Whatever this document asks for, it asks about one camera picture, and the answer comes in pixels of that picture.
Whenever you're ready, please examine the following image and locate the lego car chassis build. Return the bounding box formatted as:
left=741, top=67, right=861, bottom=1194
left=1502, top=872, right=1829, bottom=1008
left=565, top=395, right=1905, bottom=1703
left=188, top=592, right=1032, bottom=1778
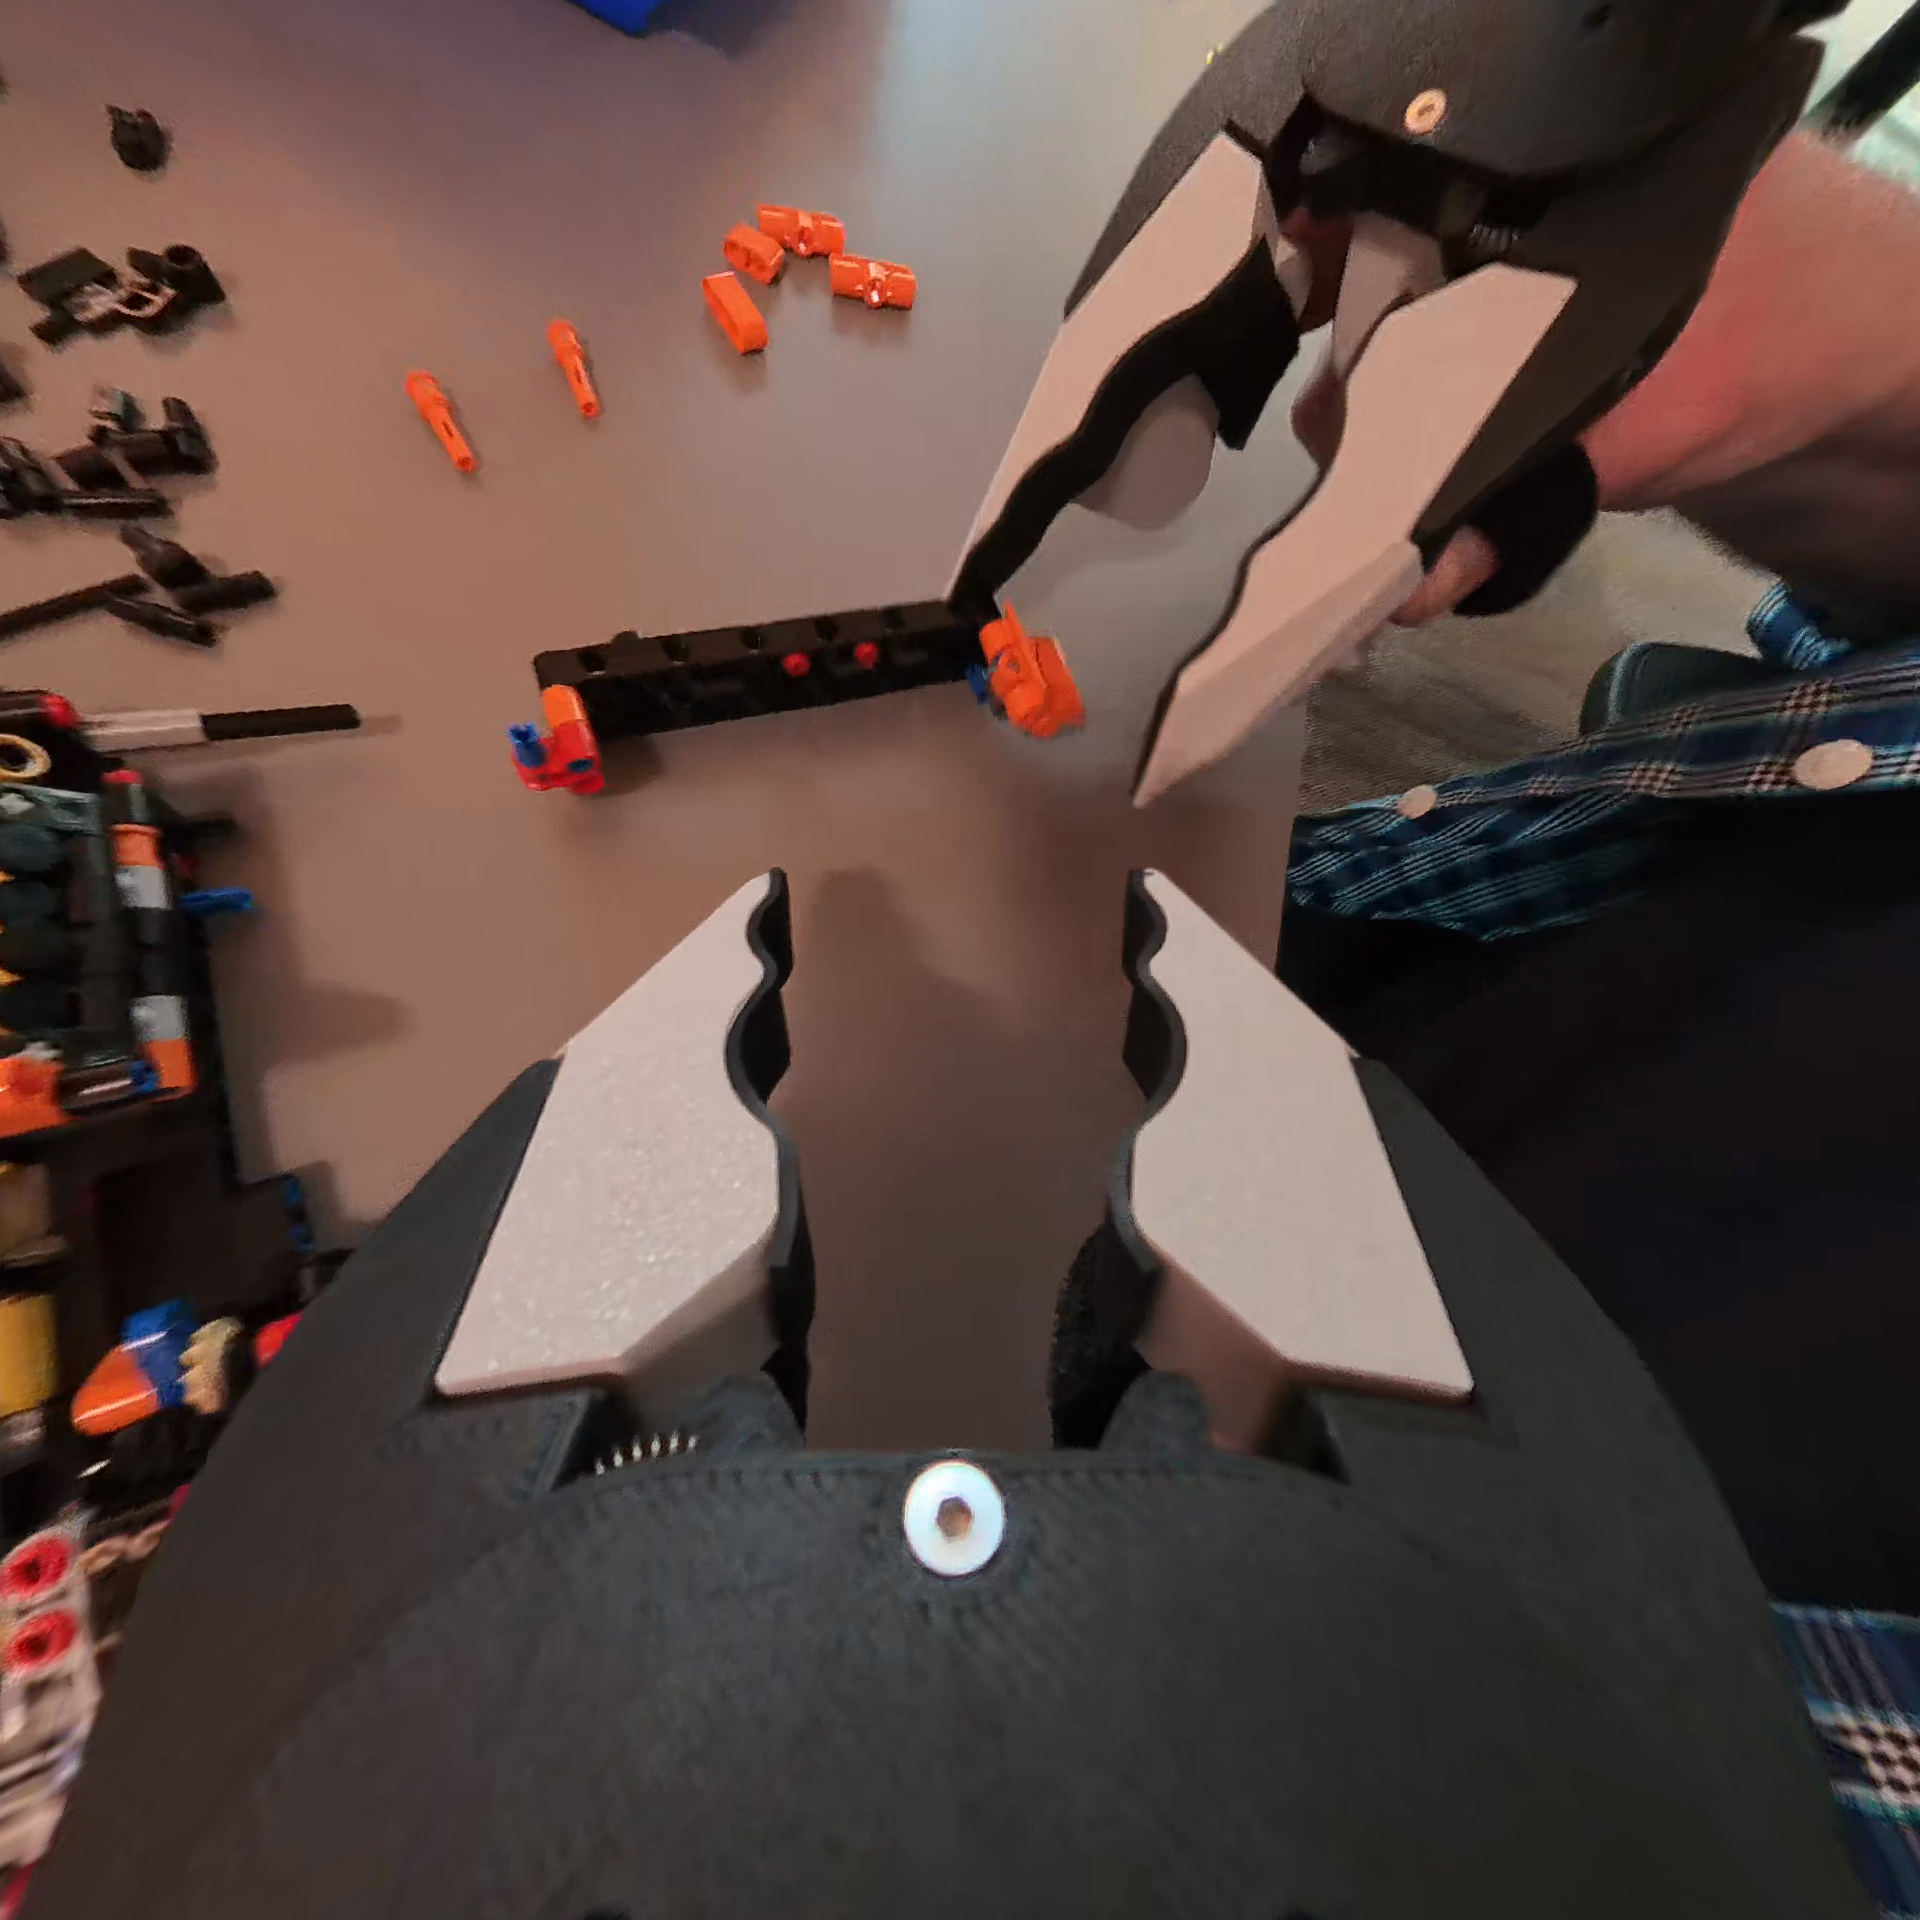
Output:
left=0, top=681, right=364, bottom=1850

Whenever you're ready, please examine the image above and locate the blue plastic bin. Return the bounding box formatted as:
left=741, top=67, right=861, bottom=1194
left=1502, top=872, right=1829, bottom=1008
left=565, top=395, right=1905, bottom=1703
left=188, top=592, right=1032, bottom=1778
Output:
left=562, top=0, right=751, bottom=41

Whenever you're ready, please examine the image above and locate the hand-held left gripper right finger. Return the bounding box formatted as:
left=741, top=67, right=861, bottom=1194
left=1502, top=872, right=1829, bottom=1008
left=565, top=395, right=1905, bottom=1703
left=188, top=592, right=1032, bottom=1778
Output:
left=1051, top=865, right=1479, bottom=1454

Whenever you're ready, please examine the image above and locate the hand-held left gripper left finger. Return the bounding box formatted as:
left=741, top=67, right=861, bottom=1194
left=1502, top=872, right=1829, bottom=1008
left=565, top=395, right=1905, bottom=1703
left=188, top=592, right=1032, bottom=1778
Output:
left=432, top=867, right=820, bottom=1400

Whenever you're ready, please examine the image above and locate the orange lego panel piece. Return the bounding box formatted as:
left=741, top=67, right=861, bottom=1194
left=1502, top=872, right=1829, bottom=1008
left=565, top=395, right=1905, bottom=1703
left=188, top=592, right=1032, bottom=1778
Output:
left=966, top=599, right=1088, bottom=741

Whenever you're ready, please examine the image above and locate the dark navy garment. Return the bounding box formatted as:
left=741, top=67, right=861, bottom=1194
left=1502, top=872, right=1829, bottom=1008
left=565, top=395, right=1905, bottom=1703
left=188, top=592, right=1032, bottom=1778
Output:
left=1277, top=778, right=1920, bottom=1626

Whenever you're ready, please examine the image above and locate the pile of black lego connectors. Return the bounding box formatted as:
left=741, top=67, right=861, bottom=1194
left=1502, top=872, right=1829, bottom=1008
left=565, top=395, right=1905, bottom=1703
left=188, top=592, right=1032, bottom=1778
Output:
left=0, top=239, right=282, bottom=649

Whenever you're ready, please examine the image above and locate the person's right hand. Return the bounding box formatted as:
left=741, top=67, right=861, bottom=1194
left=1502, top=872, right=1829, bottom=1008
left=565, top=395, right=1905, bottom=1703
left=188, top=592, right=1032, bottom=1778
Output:
left=1388, top=127, right=1920, bottom=632

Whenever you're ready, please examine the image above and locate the blue plaid shirt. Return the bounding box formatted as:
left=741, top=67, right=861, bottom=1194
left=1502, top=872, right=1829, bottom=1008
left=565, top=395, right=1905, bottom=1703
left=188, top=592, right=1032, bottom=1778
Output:
left=1287, top=576, right=1920, bottom=1920

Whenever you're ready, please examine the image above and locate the black studless lego beam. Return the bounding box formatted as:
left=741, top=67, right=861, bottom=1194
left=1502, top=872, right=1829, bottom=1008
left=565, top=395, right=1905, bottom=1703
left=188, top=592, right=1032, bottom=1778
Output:
left=511, top=596, right=1004, bottom=797

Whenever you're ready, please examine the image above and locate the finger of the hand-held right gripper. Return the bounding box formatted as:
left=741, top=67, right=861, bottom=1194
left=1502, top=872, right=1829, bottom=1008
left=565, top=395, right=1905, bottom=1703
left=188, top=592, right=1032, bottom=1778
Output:
left=1130, top=267, right=1580, bottom=812
left=949, top=130, right=1306, bottom=616

